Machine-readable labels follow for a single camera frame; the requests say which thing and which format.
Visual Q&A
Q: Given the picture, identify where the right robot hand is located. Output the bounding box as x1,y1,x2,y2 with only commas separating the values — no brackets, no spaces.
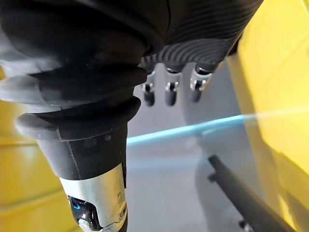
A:
0,0,264,232

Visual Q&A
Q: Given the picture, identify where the yellow box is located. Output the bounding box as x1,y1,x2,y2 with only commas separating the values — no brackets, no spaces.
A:
0,67,84,232

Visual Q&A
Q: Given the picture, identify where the blue floor tape line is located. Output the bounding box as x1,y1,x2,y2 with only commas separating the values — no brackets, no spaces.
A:
126,114,260,146

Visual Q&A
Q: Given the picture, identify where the black metal base rail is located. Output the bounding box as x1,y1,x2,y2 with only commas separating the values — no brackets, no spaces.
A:
207,154,296,232

